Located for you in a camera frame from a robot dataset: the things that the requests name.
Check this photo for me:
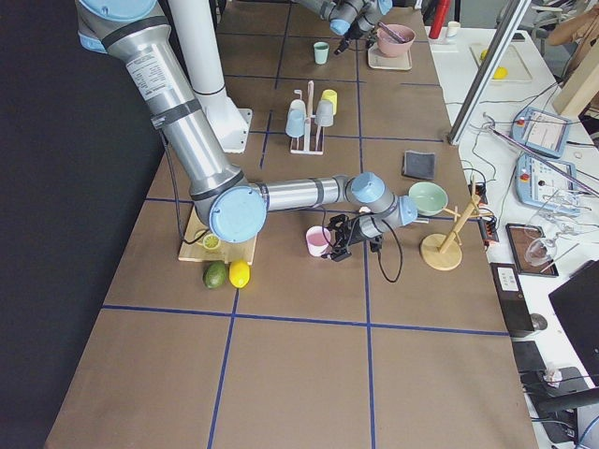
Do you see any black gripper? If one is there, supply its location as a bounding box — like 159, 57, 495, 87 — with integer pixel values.
334, 16, 375, 55
321, 212, 383, 262

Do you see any pink cup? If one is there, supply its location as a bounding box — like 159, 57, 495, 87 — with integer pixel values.
305, 225, 331, 257

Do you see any mint green cup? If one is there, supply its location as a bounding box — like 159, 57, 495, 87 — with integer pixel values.
313, 41, 329, 65

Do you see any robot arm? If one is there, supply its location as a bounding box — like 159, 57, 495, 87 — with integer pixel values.
296, 0, 393, 55
76, 1, 417, 244

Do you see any yellow cup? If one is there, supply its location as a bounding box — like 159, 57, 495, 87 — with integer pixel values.
321, 89, 338, 114

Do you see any grey cup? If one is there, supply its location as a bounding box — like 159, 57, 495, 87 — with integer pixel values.
314, 99, 334, 127

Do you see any light blue cup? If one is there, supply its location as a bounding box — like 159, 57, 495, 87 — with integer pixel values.
285, 99, 306, 138

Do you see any beige tray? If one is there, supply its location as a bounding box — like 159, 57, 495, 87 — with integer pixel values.
367, 44, 412, 71

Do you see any pink bowl with ice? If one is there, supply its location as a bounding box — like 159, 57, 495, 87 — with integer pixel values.
377, 23, 416, 57

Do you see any red cylinder bottle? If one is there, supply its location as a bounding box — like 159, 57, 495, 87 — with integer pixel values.
429, 0, 452, 40

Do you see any wooden cutting board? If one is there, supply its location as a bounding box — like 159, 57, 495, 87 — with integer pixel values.
179, 210, 256, 265

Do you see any green bowl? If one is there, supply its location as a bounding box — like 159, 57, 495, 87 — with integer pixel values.
408, 181, 448, 217

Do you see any yellow lemon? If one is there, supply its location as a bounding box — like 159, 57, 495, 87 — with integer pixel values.
228, 259, 251, 288

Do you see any wooden mug tree stand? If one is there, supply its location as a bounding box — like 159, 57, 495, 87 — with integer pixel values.
419, 177, 489, 271

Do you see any grey folded cloth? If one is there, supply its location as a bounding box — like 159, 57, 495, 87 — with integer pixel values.
402, 150, 436, 181

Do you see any green avocado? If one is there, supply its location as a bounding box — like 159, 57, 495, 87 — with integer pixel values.
202, 261, 227, 289

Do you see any teach pendant near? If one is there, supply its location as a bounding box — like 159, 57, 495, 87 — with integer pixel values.
515, 153, 577, 208

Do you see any teach pendant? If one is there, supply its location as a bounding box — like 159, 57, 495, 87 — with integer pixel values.
511, 107, 573, 159
515, 153, 577, 208

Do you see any teach pendant far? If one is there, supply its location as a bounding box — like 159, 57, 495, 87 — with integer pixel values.
511, 107, 573, 159

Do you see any white wire cup rack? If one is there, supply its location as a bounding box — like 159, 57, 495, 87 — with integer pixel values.
289, 80, 324, 155

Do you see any aluminium frame post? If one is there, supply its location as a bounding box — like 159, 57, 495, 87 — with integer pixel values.
447, 0, 532, 146

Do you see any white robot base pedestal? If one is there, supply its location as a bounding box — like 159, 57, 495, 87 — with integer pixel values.
168, 0, 253, 153

